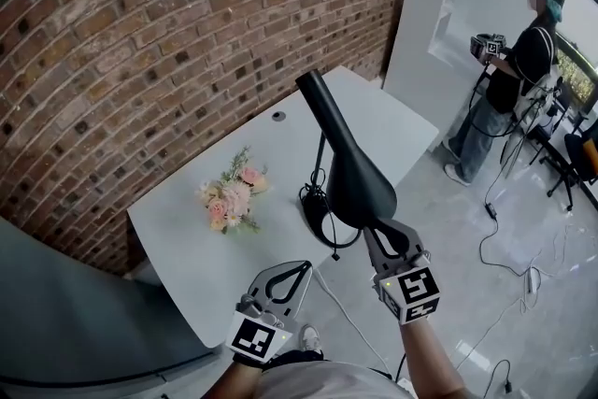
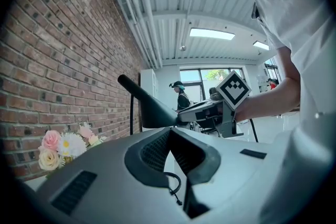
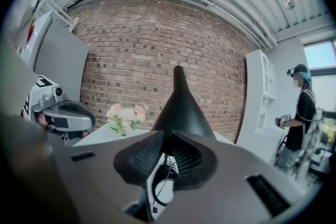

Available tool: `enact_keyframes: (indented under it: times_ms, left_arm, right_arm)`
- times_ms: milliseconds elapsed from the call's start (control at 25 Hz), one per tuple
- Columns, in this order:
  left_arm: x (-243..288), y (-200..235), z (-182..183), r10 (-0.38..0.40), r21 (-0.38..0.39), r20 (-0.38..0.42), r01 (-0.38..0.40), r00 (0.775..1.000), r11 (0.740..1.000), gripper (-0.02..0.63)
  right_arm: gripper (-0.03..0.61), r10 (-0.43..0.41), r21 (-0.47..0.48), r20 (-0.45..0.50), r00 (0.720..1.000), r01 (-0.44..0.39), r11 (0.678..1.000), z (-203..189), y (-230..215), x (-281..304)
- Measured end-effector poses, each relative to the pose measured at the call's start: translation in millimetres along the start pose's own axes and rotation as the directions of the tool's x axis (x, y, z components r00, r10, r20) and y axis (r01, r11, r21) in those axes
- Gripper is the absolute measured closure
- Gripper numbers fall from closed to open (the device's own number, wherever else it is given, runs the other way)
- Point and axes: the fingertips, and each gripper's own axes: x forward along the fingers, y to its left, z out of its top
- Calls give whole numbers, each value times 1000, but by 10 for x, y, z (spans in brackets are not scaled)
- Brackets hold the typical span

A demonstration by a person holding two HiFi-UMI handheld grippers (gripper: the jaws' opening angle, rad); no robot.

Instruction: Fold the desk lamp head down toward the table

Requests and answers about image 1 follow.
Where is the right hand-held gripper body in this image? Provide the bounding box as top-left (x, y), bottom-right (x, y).
top-left (371, 249), bottom-right (443, 325)

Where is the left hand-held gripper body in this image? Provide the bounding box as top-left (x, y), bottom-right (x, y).
top-left (225, 292), bottom-right (301, 364)

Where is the black desk lamp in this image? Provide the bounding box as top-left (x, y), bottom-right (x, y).
top-left (294, 69), bottom-right (398, 249)

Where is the person's right forearm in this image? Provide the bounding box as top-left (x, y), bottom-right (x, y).
top-left (400, 317), bottom-right (469, 399)

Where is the person's left forearm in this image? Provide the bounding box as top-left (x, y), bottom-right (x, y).
top-left (200, 359), bottom-right (263, 399)

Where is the person's white shoe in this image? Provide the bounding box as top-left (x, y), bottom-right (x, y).
top-left (298, 323), bottom-right (324, 357)

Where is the white table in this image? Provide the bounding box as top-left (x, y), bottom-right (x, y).
top-left (126, 64), bottom-right (440, 349)

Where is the pink flower bouquet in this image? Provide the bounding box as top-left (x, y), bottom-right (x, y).
top-left (195, 146), bottom-right (272, 235)

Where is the person's grey shirt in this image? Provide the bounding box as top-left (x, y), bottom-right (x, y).
top-left (258, 359), bottom-right (415, 399)

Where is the grey curved panel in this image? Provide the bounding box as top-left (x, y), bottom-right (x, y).
top-left (0, 214), bottom-right (223, 392)

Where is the black office chair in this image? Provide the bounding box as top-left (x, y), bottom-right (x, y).
top-left (539, 116), bottom-right (598, 212)

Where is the black lamp cable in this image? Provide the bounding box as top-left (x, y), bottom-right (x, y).
top-left (298, 170), bottom-right (363, 262)

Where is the black floor cable with adapter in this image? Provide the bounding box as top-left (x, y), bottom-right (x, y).
top-left (478, 125), bottom-right (543, 279)

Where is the thin white floor cable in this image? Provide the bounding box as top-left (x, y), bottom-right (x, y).
top-left (450, 223), bottom-right (598, 373)

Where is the black floor cable with plug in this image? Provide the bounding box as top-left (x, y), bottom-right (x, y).
top-left (484, 358), bottom-right (515, 399)

